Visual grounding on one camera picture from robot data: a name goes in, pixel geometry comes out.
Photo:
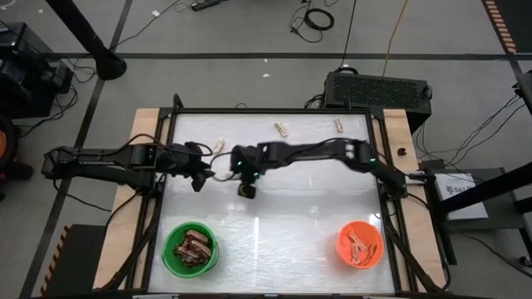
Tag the orange plastic bucket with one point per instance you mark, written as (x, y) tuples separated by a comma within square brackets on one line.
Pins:
[(343, 249)]

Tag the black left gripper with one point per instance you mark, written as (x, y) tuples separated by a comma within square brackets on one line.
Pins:
[(185, 160)]

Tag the black hazard striped mat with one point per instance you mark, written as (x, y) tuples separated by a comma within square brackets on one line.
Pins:
[(519, 21), (79, 261)]

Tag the white paper scrap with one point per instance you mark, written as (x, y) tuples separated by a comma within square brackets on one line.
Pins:
[(155, 13)]

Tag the black edge stand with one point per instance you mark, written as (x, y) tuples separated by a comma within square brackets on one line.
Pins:
[(525, 91)]

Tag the black diagonal beam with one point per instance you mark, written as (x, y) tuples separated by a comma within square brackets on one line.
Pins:
[(490, 187)]

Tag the black pole stand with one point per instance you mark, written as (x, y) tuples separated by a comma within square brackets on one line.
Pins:
[(109, 64)]

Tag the black power strip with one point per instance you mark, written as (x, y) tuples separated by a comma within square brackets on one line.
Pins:
[(205, 5)]

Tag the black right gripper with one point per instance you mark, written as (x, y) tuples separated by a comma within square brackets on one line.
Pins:
[(249, 162)]

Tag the black orange equipment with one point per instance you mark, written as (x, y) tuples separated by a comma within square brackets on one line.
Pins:
[(8, 166)]

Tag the black floor equipment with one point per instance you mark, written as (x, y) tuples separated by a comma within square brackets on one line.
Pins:
[(25, 74)]

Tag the black computer case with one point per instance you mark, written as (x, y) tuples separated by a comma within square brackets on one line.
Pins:
[(374, 91)]

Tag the small black clip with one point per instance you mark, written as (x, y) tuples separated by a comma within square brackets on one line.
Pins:
[(401, 151)]

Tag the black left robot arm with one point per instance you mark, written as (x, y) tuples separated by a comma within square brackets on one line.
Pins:
[(104, 162)]

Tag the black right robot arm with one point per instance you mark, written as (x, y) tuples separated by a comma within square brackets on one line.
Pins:
[(316, 149)]

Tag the dark side platform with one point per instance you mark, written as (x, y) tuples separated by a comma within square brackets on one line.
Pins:
[(503, 220)]

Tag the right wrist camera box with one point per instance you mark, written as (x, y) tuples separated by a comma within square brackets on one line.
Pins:
[(247, 192)]

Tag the green plastic bucket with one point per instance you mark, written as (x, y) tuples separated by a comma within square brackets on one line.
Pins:
[(168, 257)]

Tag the brown candy bar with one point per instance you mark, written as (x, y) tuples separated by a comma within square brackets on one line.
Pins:
[(196, 236), (200, 248), (192, 261), (183, 251)]

